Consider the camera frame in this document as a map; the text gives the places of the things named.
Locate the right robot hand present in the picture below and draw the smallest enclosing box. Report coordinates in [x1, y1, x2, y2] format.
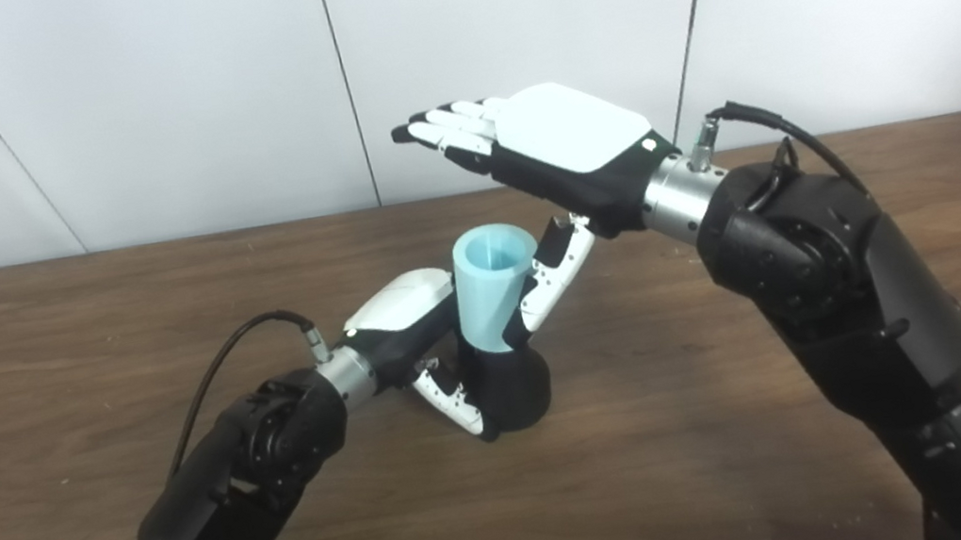
[387, 65, 706, 360]

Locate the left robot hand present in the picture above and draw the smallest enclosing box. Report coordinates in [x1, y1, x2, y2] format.
[335, 261, 507, 462]

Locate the light-blue hose piece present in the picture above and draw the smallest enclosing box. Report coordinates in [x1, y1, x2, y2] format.
[448, 218, 554, 359]

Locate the black flared nozzle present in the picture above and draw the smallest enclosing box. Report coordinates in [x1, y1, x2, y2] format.
[454, 332, 559, 439]

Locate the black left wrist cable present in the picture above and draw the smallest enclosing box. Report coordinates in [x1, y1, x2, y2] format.
[147, 304, 347, 480]

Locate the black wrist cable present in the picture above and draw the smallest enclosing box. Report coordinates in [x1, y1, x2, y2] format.
[680, 83, 870, 220]
[147, 304, 347, 480]

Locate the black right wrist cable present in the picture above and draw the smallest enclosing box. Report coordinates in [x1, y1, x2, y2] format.
[680, 83, 870, 220]

